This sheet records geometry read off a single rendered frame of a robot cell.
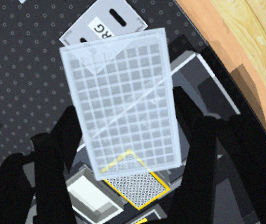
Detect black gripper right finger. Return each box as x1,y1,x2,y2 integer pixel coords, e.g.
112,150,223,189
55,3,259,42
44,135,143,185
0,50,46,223
165,86,266,224

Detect white open reservoir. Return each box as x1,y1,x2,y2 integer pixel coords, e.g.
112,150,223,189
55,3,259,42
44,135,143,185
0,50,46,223
66,168,125,224

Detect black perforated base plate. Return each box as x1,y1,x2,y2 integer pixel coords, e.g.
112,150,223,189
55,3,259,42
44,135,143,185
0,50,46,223
0,0,266,166

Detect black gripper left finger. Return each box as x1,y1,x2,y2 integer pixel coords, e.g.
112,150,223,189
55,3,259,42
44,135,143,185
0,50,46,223
0,105,83,224

